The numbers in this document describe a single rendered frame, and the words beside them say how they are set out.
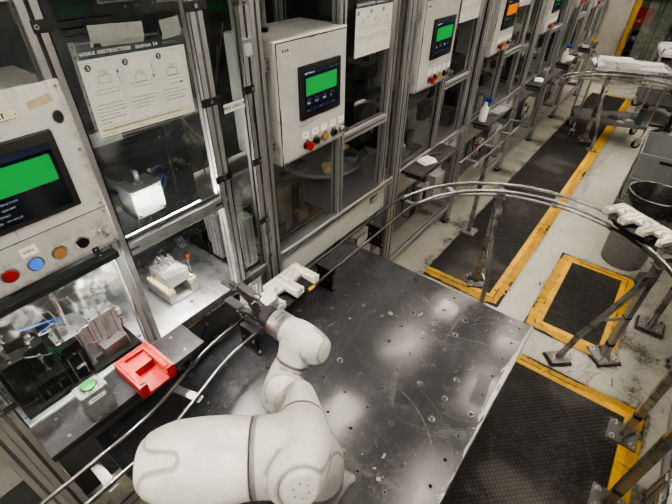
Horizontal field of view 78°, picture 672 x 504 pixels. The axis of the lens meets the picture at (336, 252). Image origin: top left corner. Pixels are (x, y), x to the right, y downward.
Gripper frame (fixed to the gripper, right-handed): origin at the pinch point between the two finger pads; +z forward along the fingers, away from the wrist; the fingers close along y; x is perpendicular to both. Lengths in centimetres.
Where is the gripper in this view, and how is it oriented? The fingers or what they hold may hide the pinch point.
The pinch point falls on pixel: (230, 292)
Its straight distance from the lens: 147.5
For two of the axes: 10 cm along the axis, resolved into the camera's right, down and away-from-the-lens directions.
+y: 0.1, -7.9, -6.2
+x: -6.1, 4.8, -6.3
